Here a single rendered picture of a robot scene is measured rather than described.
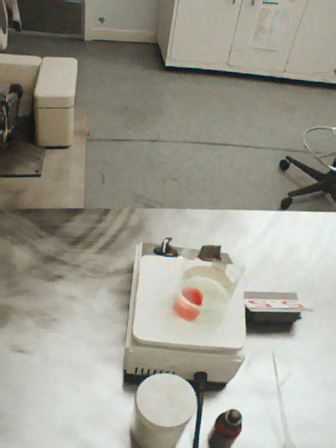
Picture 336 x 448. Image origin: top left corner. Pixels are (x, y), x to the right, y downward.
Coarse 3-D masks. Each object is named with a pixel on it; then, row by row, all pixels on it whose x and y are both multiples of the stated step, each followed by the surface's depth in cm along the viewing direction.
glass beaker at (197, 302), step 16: (192, 240) 45; (208, 240) 46; (224, 240) 46; (192, 256) 47; (208, 256) 48; (224, 256) 47; (240, 256) 45; (192, 272) 42; (224, 272) 48; (240, 272) 45; (176, 288) 46; (192, 288) 43; (208, 288) 42; (224, 288) 42; (176, 304) 47; (192, 304) 44; (208, 304) 44; (224, 304) 45; (192, 320) 46; (208, 320) 46
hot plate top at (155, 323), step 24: (144, 264) 52; (168, 264) 53; (144, 288) 50; (168, 288) 50; (240, 288) 52; (144, 312) 48; (168, 312) 48; (240, 312) 49; (144, 336) 45; (168, 336) 46; (192, 336) 46; (216, 336) 46; (240, 336) 47
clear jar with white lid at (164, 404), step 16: (144, 384) 42; (160, 384) 42; (176, 384) 42; (144, 400) 41; (160, 400) 41; (176, 400) 41; (192, 400) 41; (144, 416) 40; (160, 416) 40; (176, 416) 40; (192, 416) 42; (144, 432) 41; (160, 432) 40; (176, 432) 41
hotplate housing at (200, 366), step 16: (128, 320) 49; (128, 336) 48; (128, 352) 47; (144, 352) 46; (160, 352) 47; (176, 352) 47; (192, 352) 47; (208, 352) 47; (224, 352) 47; (240, 352) 47; (128, 368) 49; (144, 368) 49; (160, 368) 48; (176, 368) 48; (192, 368) 48; (208, 368) 48; (224, 368) 48
